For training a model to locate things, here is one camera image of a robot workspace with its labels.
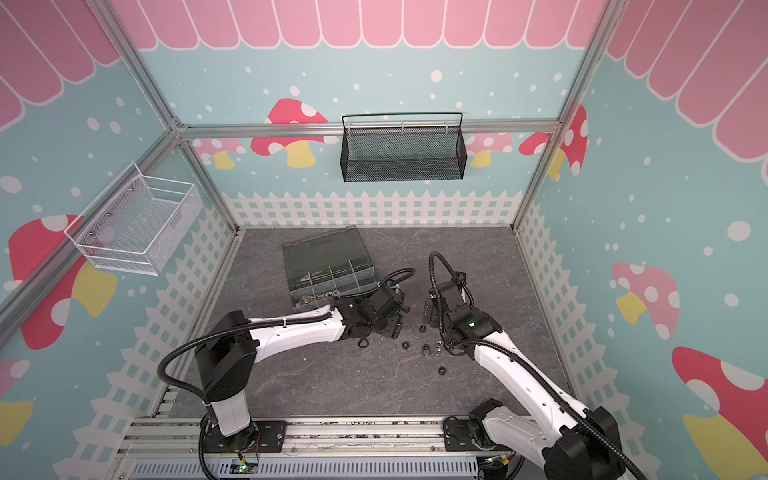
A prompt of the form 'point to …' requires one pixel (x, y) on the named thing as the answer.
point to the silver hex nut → (438, 346)
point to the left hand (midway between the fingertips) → (389, 323)
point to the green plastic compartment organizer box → (326, 264)
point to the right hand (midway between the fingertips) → (442, 308)
